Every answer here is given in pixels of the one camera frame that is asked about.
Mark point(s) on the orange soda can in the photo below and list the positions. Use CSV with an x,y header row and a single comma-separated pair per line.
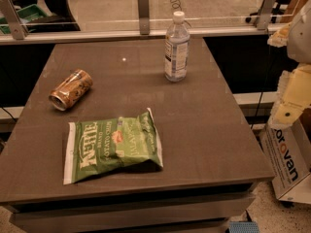
x,y
71,90

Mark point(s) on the white Corovan cardboard box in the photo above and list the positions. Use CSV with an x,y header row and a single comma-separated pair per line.
x,y
289,152

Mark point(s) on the metal panel bracket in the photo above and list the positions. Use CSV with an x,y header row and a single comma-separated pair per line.
x,y
18,31
267,7
144,16

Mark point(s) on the blue textured block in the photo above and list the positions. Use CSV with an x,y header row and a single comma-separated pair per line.
x,y
243,227

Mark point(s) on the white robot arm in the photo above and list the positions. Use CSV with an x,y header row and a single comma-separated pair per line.
x,y
299,41

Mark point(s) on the clear plastic water bottle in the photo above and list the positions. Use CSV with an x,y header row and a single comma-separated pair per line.
x,y
177,41

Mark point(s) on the green Kettle chips bag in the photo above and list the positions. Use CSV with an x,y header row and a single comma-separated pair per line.
x,y
100,146

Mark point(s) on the left metal panel bracket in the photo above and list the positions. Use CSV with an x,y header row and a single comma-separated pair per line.
x,y
18,31

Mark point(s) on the clear acrylic barrier panel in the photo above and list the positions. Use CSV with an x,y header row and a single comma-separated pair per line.
x,y
205,17

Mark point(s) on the green plastic bin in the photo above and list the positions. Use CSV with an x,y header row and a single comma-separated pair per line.
x,y
26,14

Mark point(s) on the middle metal panel bracket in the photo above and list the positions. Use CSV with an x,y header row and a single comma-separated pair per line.
x,y
144,16

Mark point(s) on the grey table drawer cabinet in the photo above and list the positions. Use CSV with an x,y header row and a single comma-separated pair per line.
x,y
202,213

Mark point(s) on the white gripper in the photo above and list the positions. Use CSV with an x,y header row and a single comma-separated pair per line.
x,y
301,39

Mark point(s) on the black office chair base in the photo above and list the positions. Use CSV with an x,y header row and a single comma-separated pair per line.
x,y
271,15

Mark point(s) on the right metal panel bracket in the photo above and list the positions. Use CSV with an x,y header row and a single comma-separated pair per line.
x,y
267,7

